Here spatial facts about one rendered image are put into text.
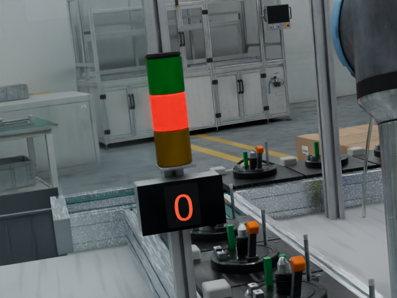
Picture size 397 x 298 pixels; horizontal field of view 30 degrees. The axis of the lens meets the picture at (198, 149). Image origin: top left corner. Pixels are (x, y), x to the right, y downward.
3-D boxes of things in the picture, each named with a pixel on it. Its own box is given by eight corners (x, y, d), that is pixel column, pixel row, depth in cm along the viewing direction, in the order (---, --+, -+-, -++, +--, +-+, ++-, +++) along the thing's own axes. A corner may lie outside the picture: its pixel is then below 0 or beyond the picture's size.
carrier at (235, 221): (282, 246, 165) (277, 191, 163) (176, 264, 160) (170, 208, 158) (250, 222, 188) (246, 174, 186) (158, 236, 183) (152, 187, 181)
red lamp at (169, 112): (192, 128, 102) (188, 92, 101) (156, 132, 101) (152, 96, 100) (184, 124, 107) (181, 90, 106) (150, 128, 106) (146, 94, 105)
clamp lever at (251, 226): (258, 257, 144) (259, 226, 140) (248, 259, 144) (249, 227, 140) (252, 246, 147) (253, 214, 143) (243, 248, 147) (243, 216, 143)
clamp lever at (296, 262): (303, 298, 120) (306, 262, 116) (292, 301, 120) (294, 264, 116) (295, 284, 123) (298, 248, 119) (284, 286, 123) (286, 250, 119)
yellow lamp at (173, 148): (195, 163, 103) (192, 128, 102) (160, 168, 102) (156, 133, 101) (188, 158, 108) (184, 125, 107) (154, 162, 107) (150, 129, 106)
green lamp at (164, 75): (188, 91, 101) (184, 55, 100) (152, 96, 100) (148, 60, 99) (181, 89, 106) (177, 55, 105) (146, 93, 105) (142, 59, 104)
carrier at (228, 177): (304, 181, 228) (300, 141, 226) (229, 193, 223) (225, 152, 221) (278, 169, 251) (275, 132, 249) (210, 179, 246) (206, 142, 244)
